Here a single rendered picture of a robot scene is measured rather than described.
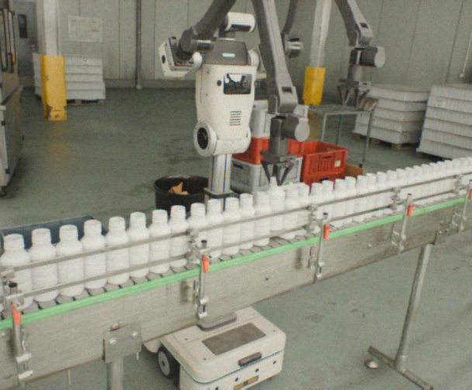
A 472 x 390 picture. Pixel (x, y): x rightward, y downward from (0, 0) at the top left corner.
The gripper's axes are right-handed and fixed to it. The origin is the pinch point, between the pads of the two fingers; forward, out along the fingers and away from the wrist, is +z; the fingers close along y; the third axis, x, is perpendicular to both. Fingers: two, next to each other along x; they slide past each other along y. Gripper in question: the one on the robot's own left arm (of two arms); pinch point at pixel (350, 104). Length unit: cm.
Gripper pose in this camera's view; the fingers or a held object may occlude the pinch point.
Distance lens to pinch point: 182.2
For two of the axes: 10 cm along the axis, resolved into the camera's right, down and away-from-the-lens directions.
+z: -0.6, 9.5, 3.2
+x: -8.0, 1.4, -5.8
